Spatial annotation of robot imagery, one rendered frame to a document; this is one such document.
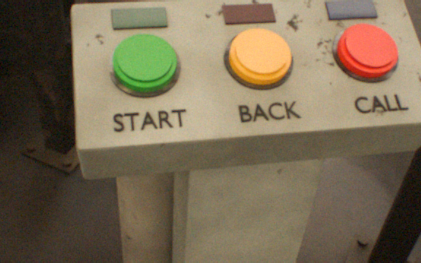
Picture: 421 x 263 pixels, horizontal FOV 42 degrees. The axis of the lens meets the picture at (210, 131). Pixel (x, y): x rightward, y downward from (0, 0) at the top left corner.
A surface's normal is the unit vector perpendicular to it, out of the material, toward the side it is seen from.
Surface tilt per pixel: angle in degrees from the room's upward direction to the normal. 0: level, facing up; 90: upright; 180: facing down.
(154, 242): 90
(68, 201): 0
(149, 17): 20
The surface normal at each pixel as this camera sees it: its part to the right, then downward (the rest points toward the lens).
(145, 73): 0.11, -0.45
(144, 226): -0.36, 0.62
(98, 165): 0.14, 0.89
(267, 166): 0.18, 0.68
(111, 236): 0.06, -0.73
